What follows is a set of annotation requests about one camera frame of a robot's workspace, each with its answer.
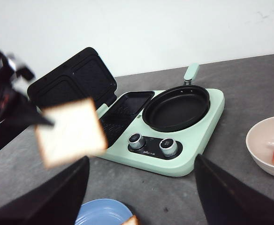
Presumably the white bread slice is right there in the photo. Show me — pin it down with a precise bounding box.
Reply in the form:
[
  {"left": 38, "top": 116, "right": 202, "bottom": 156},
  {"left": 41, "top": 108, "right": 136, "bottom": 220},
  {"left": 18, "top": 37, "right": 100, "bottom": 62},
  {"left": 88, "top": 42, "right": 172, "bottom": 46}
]
[
  {"left": 35, "top": 97, "right": 108, "bottom": 169},
  {"left": 121, "top": 215, "right": 140, "bottom": 225}
]

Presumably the black round frying pan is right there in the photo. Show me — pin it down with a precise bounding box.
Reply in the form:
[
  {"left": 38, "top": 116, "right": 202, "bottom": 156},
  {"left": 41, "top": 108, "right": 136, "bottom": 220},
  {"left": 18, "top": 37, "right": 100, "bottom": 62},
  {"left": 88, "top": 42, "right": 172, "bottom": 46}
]
[{"left": 142, "top": 63, "right": 210, "bottom": 132}]

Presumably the blue plastic plate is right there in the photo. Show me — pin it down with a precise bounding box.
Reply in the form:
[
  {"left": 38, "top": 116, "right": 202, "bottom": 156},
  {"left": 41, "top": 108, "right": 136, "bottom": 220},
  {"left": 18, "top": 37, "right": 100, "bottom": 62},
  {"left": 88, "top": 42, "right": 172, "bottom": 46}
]
[{"left": 75, "top": 199, "right": 133, "bottom": 225}]

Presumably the left silver control knob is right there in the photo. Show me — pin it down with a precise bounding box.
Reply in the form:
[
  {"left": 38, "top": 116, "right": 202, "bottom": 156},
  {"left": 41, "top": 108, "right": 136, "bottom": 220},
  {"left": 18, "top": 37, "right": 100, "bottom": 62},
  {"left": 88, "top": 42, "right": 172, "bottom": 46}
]
[{"left": 128, "top": 133, "right": 145, "bottom": 150}]

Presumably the silver control knob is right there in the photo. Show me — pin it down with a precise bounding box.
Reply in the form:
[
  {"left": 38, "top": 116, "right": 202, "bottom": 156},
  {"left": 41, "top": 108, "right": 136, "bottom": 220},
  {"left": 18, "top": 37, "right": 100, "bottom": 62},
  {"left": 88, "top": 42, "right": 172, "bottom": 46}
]
[
  {"left": 159, "top": 138, "right": 178, "bottom": 157},
  {"left": 128, "top": 133, "right": 145, "bottom": 150}
]

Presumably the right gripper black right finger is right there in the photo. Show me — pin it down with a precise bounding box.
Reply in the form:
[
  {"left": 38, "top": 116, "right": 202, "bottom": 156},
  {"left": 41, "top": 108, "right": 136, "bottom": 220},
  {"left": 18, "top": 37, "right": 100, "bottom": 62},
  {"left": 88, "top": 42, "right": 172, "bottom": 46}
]
[{"left": 194, "top": 154, "right": 274, "bottom": 225}]

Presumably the cream ribbed bowl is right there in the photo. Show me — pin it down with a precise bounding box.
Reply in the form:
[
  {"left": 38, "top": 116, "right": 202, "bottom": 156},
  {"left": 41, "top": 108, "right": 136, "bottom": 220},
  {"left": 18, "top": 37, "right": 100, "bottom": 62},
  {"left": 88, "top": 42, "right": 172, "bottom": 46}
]
[{"left": 246, "top": 117, "right": 274, "bottom": 176}]

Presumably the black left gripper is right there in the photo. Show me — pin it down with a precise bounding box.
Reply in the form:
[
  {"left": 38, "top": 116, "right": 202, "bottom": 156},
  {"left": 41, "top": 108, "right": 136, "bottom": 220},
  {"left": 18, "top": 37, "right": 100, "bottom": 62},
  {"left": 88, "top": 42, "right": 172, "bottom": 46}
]
[{"left": 0, "top": 52, "right": 54, "bottom": 126}]

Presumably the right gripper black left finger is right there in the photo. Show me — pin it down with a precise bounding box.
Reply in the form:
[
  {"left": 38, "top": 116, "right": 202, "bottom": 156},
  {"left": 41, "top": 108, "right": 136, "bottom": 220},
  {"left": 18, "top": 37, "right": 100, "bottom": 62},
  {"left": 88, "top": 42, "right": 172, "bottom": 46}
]
[{"left": 0, "top": 157, "right": 90, "bottom": 225}]

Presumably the right silver control knob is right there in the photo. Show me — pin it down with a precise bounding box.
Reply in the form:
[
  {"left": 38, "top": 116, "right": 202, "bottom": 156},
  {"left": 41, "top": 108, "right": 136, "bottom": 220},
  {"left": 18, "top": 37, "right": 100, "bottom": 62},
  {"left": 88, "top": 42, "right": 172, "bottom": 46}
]
[{"left": 159, "top": 138, "right": 178, "bottom": 157}]

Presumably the black sandwich maker lid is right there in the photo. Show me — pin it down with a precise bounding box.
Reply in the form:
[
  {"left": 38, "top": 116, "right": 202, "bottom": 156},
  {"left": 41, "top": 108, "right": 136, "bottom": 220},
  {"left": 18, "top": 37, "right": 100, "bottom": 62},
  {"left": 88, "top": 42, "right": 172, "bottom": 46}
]
[{"left": 27, "top": 47, "right": 117, "bottom": 109}]

